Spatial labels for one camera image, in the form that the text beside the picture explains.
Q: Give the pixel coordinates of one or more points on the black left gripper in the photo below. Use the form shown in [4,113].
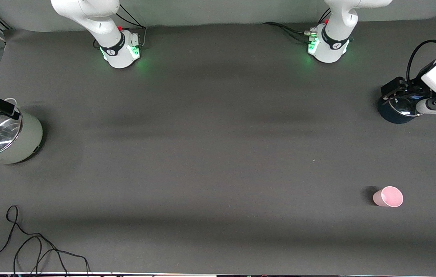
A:
[414,90]

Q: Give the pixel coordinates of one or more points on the pink plastic cup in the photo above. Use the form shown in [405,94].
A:
[389,197]

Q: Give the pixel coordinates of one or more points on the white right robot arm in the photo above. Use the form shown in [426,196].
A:
[99,19]

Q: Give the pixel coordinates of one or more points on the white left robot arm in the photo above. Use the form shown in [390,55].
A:
[335,23]

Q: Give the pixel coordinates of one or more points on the dark blue cooking pot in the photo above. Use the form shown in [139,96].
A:
[389,115]

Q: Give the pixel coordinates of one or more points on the white cooking pot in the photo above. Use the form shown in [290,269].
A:
[29,142]

